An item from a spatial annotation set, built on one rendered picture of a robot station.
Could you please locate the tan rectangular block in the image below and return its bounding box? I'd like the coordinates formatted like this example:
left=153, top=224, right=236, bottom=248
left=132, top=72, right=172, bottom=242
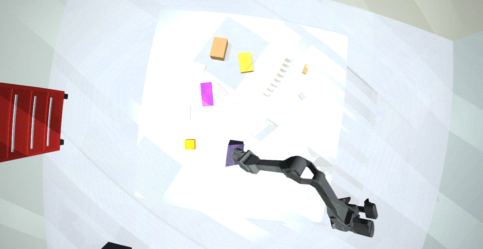
left=302, top=63, right=309, bottom=74
left=210, top=37, right=228, bottom=61

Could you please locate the orange block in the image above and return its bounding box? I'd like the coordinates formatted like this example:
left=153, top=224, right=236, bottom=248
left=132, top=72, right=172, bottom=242
left=185, top=139, right=196, bottom=150

